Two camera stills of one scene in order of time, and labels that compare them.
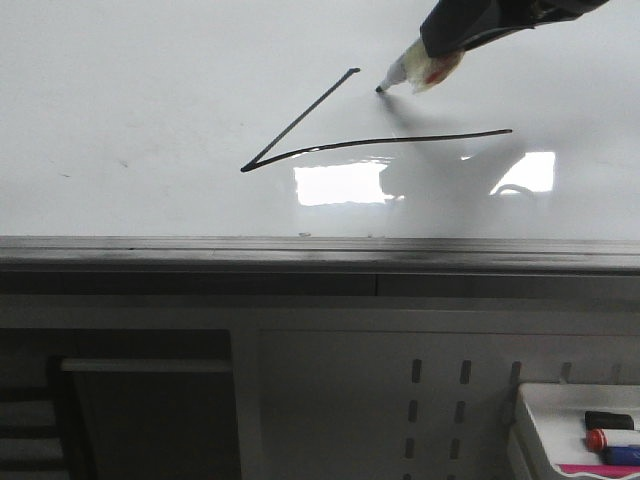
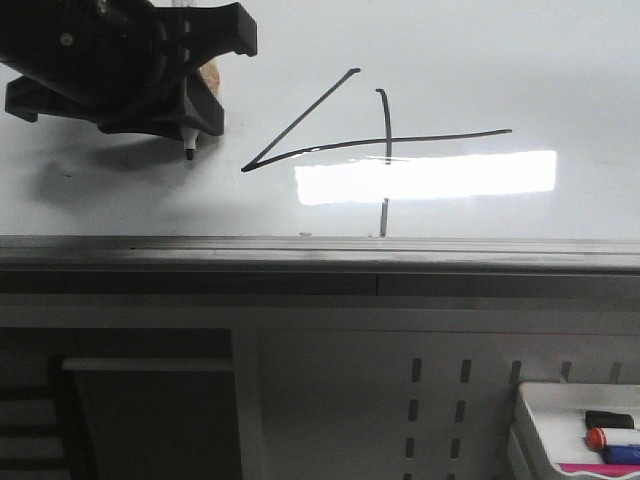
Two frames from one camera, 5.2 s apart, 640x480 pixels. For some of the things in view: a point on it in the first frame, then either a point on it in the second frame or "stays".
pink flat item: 602,470 stays
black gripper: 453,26 -> 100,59
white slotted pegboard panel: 403,404 stays
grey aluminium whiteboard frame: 229,265 stays
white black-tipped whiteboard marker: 419,70 -> 189,136
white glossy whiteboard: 261,118 stays
